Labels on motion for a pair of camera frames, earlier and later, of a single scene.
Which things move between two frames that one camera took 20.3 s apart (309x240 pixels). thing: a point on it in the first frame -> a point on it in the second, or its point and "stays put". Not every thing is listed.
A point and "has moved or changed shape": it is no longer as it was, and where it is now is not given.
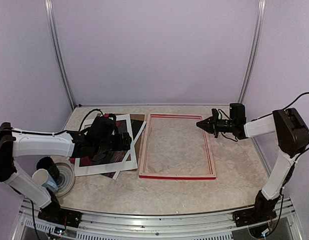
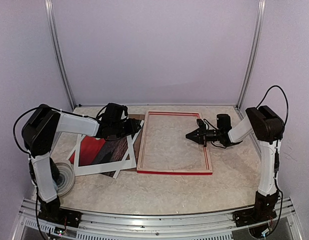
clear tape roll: [66, 179] stays put
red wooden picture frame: [187, 176] has moved or changed shape
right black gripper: [208, 124] -> [199, 138]
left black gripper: [119, 144] -> [132, 123]
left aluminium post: [49, 9] stays put
